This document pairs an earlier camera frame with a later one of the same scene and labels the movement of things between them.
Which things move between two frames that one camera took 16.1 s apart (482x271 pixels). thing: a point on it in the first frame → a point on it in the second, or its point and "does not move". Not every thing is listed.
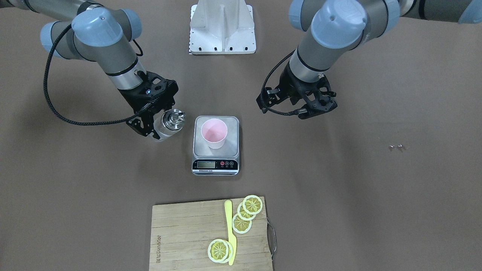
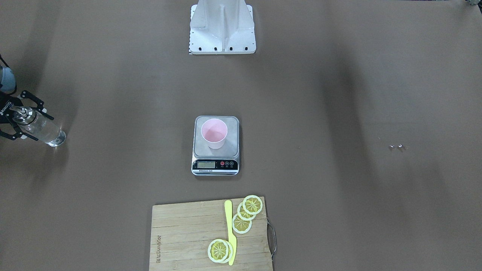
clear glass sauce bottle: [167, 122] → [38, 126]
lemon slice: [241, 226] does not move
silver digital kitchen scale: [216, 146] does not move
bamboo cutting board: [181, 233] does not move
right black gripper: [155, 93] → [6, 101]
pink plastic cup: [214, 131] does not move
